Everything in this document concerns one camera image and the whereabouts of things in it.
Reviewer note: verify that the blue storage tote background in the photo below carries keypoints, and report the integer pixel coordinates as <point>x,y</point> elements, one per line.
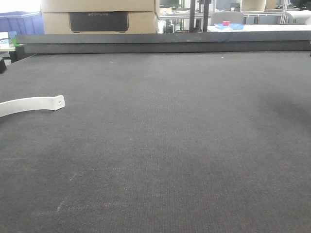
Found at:
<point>22,22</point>

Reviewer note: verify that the upper cardboard box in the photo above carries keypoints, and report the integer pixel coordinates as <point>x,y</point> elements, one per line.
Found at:
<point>99,5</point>

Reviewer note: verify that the blue tray with pink cube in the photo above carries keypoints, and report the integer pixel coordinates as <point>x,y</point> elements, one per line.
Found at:
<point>229,25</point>

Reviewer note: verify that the black vertical post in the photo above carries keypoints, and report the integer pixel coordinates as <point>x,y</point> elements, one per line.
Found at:
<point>192,15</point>

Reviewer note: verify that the cardboard box with black print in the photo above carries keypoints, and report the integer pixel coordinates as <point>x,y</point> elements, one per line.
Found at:
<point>100,22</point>

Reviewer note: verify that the white curved plastic strip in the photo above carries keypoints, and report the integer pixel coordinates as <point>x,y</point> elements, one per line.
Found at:
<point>31,104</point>

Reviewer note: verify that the dark table back rail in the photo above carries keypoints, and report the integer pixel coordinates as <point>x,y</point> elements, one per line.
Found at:
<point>166,43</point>

